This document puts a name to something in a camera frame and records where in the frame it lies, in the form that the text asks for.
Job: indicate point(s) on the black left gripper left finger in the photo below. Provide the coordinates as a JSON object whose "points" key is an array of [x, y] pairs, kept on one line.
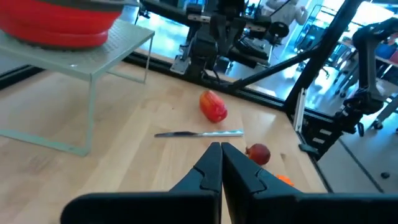
{"points": [[199, 186]]}

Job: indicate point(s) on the black aluminium table frame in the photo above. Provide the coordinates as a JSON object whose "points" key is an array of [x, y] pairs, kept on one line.
{"points": [[326, 46]]}

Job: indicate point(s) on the person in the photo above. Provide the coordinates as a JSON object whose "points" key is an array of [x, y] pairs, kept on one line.
{"points": [[287, 14]]}

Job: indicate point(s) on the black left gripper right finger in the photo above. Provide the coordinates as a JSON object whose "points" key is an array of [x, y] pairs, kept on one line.
{"points": [[248, 193]]}

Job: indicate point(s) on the orange fruit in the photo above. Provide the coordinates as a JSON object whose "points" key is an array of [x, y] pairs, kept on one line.
{"points": [[284, 180]]}

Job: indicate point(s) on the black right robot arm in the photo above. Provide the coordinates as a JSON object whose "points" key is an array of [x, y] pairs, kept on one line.
{"points": [[203, 49]]}

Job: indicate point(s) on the red orange mango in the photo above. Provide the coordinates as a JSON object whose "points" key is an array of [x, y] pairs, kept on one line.
{"points": [[213, 107]]}

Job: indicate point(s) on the dark red pomegranate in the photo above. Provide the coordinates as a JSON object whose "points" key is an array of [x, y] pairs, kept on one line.
{"points": [[258, 154]]}

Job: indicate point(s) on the green perforated metal shelf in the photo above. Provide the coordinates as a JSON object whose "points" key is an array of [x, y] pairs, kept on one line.
{"points": [[102, 53]]}

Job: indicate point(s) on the red collapsible colander grey rim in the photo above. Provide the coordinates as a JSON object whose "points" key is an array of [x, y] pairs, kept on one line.
{"points": [[56, 21]]}

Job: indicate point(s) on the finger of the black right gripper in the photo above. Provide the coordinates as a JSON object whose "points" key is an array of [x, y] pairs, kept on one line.
{"points": [[238, 28], [218, 26]]}

